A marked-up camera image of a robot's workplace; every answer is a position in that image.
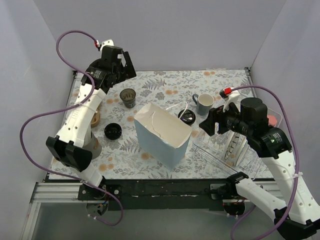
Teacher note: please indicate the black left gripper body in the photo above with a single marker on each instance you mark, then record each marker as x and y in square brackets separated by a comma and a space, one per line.
[121, 69]

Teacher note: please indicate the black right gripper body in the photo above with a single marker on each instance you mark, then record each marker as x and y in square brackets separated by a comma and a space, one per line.
[217, 120]

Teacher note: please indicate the black plastic cup lid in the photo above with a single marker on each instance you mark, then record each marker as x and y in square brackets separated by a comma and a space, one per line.
[187, 116]

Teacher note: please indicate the light blue paper bag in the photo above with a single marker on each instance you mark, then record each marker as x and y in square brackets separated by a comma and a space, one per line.
[162, 135]

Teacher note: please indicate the brown cardboard cup carrier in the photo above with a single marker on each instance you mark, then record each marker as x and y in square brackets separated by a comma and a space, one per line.
[96, 119]

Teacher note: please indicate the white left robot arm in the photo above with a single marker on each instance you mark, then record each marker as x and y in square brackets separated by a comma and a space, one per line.
[75, 145]

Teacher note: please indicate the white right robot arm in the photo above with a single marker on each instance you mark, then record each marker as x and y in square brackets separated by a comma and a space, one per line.
[297, 215]

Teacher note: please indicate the clear plastic dish rack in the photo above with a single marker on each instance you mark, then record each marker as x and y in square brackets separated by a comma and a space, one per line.
[210, 150]

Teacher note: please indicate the blue-grey ceramic mug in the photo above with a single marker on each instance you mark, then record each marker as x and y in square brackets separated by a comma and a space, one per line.
[204, 103]

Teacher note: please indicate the pink cylindrical bottle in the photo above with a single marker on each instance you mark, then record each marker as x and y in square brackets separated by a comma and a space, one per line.
[272, 121]

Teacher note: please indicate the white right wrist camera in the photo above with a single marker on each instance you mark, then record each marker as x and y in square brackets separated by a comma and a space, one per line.
[230, 96]

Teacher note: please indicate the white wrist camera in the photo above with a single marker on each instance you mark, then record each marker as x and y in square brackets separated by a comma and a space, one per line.
[100, 45]
[230, 96]

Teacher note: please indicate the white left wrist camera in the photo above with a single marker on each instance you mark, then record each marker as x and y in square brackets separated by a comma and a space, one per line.
[100, 45]

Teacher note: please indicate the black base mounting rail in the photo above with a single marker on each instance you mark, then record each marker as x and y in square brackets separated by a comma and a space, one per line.
[140, 194]

